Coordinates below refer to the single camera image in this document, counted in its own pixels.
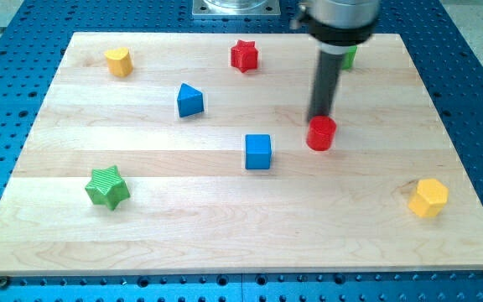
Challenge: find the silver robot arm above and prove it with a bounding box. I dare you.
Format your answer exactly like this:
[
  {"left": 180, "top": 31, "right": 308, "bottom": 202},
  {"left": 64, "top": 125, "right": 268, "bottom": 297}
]
[{"left": 289, "top": 0, "right": 381, "bottom": 55}]

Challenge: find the yellow hexagon block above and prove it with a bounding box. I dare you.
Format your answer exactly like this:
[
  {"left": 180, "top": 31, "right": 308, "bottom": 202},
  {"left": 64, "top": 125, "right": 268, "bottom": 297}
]
[{"left": 408, "top": 179, "right": 449, "bottom": 218}]

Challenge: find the blue cube block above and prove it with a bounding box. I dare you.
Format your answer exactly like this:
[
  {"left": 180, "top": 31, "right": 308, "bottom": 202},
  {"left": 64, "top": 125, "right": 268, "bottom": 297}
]
[{"left": 245, "top": 134, "right": 272, "bottom": 169}]

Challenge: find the blue triangle block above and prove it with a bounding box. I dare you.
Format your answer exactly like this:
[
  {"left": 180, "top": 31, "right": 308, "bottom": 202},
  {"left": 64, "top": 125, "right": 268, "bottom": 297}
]
[{"left": 177, "top": 83, "right": 204, "bottom": 117}]

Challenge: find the red cylinder block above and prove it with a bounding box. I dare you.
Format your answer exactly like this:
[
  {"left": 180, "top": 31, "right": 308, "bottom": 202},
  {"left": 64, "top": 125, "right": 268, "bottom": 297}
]
[{"left": 306, "top": 116, "right": 337, "bottom": 151}]

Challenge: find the light wooden board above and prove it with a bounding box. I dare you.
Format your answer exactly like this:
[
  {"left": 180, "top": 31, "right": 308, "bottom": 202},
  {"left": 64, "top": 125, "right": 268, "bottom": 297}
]
[{"left": 0, "top": 32, "right": 483, "bottom": 276}]

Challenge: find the red star block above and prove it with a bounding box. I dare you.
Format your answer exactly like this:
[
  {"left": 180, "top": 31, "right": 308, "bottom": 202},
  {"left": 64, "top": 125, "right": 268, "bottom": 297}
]
[{"left": 231, "top": 39, "right": 258, "bottom": 73}]

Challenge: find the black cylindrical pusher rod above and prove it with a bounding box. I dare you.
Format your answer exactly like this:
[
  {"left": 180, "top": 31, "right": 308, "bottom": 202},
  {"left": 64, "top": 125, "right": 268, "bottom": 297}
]
[{"left": 307, "top": 50, "right": 345, "bottom": 122}]

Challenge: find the green star block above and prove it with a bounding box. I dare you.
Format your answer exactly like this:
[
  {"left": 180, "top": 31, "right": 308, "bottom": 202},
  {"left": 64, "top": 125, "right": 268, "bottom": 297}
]
[{"left": 85, "top": 165, "right": 130, "bottom": 211}]

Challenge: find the yellow heart block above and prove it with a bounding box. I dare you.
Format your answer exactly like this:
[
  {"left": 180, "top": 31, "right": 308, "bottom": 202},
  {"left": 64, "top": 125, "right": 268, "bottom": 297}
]
[{"left": 104, "top": 47, "right": 133, "bottom": 77}]

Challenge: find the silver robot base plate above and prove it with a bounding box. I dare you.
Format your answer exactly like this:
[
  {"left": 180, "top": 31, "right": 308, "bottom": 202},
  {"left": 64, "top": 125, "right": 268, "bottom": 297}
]
[{"left": 192, "top": 0, "right": 281, "bottom": 17}]

